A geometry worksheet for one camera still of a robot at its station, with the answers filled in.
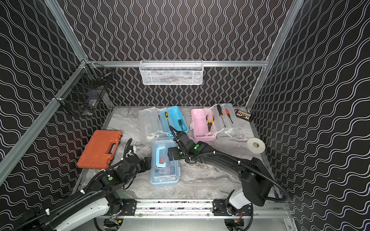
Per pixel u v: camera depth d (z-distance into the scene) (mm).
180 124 1085
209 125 998
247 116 1129
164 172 853
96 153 884
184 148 616
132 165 602
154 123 978
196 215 732
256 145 978
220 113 1000
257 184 422
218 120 997
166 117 1033
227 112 1004
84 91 931
